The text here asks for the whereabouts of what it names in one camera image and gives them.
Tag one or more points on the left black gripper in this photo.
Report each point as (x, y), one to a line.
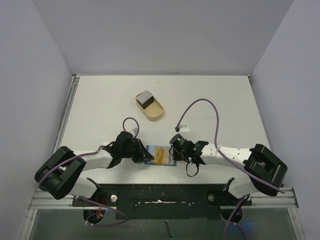
(143, 155)

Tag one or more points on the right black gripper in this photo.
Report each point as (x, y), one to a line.
(176, 152)

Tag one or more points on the blue leather card holder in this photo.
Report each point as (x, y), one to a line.
(168, 157)

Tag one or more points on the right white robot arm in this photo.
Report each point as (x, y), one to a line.
(264, 170)

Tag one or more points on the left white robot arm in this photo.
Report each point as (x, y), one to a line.
(60, 174)

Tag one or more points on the stack of credit cards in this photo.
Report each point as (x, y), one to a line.
(144, 99)

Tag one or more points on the beige oval tray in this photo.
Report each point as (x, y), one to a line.
(154, 111)

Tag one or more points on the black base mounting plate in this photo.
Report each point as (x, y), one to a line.
(164, 201)

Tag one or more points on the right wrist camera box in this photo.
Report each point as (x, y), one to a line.
(184, 129)

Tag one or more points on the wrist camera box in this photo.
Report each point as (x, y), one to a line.
(184, 129)
(134, 131)

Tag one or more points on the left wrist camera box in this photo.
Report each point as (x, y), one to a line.
(134, 131)

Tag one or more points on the aluminium left side rail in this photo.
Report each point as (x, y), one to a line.
(66, 111)

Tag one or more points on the aluminium rail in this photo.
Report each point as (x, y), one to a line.
(66, 111)
(43, 201)

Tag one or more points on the aluminium front rail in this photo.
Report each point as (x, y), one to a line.
(43, 201)

